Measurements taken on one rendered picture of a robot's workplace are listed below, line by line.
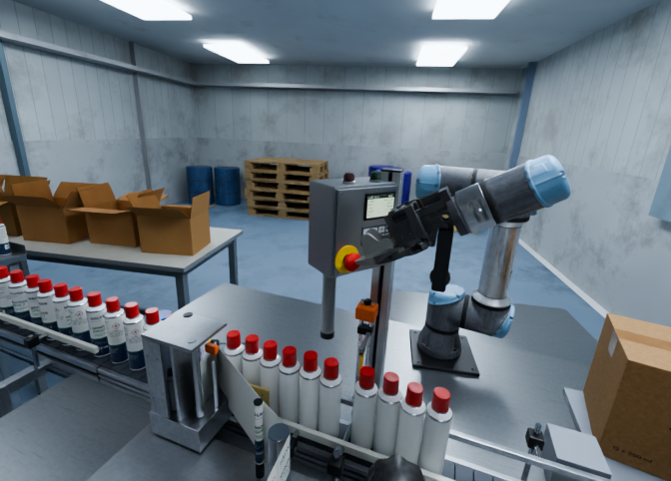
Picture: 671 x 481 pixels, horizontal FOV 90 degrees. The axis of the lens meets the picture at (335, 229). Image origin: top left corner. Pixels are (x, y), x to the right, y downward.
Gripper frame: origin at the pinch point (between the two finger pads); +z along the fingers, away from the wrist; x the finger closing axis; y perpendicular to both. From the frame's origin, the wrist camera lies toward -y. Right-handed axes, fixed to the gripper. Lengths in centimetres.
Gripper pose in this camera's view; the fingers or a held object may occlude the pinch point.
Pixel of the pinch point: (362, 262)
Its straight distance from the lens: 65.4
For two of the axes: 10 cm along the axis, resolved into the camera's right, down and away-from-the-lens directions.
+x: -3.5, 2.5, -9.1
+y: -4.3, -9.0, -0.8
